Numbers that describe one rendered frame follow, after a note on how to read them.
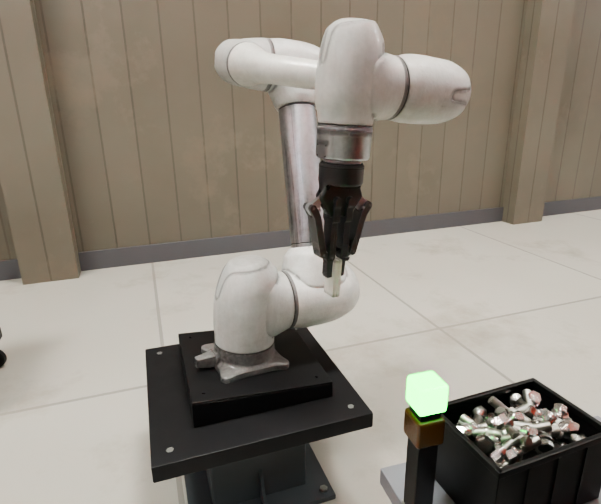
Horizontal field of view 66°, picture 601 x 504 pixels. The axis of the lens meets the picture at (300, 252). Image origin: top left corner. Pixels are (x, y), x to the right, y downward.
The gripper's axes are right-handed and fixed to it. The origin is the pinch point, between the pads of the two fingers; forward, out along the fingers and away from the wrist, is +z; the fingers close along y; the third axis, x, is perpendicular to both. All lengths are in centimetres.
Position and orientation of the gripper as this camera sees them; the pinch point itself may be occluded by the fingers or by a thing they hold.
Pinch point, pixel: (332, 276)
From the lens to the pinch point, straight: 82.6
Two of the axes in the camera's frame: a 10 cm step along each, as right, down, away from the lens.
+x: 4.9, 2.8, -8.3
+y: -8.7, 1.0, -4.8
